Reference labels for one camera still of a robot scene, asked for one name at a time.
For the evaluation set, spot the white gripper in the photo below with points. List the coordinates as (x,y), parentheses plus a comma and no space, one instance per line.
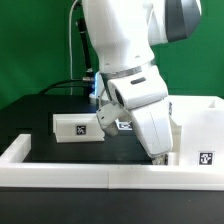
(152,127)

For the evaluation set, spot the white drawer cabinet frame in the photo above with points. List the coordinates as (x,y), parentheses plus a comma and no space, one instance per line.
(197,124)

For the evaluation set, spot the white drawer box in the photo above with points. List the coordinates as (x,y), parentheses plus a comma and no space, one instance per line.
(77,128)

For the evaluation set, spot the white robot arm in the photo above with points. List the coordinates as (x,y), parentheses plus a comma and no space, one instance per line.
(122,33)

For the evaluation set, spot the marker sheet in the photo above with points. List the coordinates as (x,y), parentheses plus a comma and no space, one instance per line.
(124,125)

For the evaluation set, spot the white L-shaped fence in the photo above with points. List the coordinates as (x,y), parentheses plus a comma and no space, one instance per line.
(15,172)

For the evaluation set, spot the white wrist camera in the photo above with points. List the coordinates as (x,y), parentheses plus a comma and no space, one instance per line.
(138,90)

